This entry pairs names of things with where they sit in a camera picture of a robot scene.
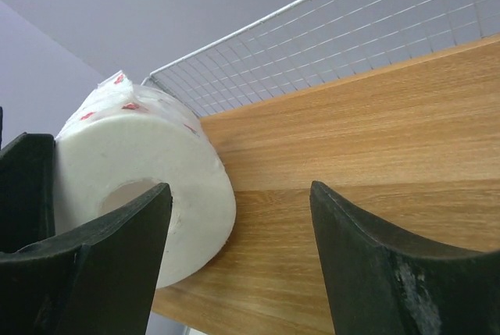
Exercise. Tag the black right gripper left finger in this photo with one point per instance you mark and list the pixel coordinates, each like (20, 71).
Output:
(98, 278)

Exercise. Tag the pink dotted roll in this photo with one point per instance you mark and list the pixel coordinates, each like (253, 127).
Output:
(123, 140)

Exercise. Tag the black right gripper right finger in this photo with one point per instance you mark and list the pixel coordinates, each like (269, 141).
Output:
(383, 279)

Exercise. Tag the white wire wooden shelf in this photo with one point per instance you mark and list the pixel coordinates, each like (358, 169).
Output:
(392, 103)

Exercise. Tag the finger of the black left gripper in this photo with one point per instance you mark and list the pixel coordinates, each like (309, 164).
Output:
(27, 170)

